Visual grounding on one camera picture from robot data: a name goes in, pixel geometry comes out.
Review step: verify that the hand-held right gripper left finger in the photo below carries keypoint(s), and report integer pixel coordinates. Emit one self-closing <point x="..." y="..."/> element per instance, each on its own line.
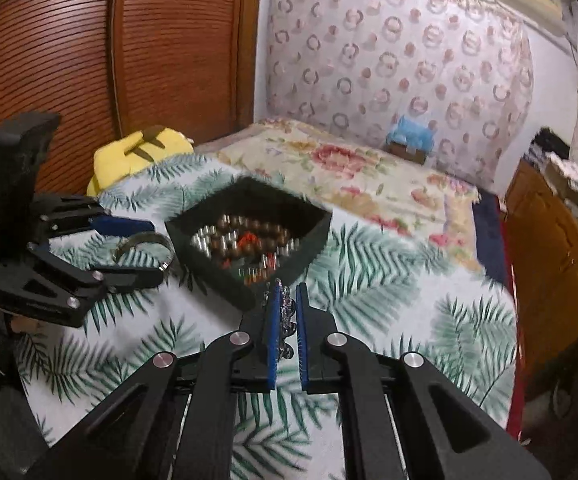
<point x="270" y="340"/>

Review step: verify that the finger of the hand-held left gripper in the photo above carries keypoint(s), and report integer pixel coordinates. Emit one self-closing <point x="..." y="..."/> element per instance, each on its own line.
<point x="69" y="285"/>
<point x="119" y="226"/>

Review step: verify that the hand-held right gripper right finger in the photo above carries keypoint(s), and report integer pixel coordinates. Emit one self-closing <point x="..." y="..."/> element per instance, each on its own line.
<point x="303" y="340"/>

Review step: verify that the silver bangle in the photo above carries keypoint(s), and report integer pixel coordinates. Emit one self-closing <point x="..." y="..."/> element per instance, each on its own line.
<point x="170" y="255"/>

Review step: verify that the black jewelry box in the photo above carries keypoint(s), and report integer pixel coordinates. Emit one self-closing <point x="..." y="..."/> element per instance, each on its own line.
<point x="299" y="260"/>

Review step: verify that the red bead jewelry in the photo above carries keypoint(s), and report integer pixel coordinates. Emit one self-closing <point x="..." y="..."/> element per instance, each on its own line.
<point x="246" y="240"/>

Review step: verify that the person's left hand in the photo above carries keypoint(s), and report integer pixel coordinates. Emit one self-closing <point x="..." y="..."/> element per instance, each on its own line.
<point x="21" y="325"/>

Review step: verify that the yellow plush toy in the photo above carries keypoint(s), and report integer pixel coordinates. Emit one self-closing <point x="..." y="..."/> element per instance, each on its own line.
<point x="164" y="145"/>

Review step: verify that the green leaf print cloth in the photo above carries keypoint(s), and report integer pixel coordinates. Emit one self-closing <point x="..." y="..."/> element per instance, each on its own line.
<point x="394" y="285"/>

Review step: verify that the wooden wardrobe door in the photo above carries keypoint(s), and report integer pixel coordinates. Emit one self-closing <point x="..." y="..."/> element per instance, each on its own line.
<point x="169" y="60"/>

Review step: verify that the floral bed blanket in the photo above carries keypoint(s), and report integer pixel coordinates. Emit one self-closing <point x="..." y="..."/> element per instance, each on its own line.
<point x="329" y="160"/>

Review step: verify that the small cardboard box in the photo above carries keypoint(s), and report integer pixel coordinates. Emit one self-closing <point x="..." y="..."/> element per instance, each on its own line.
<point x="406" y="152"/>

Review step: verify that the navy bed sheet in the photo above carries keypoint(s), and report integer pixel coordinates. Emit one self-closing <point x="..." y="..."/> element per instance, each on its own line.
<point x="489" y="230"/>

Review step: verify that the red object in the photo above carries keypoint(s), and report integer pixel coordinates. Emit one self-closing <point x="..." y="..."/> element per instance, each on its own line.
<point x="515" y="395"/>

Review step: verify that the blue plastic bag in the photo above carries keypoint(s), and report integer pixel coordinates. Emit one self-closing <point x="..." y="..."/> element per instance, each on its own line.
<point x="411" y="132"/>

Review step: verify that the wooden cabinet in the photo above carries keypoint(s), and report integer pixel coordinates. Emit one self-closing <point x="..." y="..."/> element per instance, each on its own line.
<point x="554" y="260"/>

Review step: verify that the circle patterned curtain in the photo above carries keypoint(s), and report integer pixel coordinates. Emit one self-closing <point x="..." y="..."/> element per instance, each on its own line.
<point x="369" y="60"/>

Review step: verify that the stack of papers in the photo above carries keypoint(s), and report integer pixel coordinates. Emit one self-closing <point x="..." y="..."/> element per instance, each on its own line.
<point x="566" y="175"/>

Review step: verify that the dark folded clothes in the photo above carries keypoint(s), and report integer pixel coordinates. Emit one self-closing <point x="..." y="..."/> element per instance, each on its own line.
<point x="549" y="142"/>

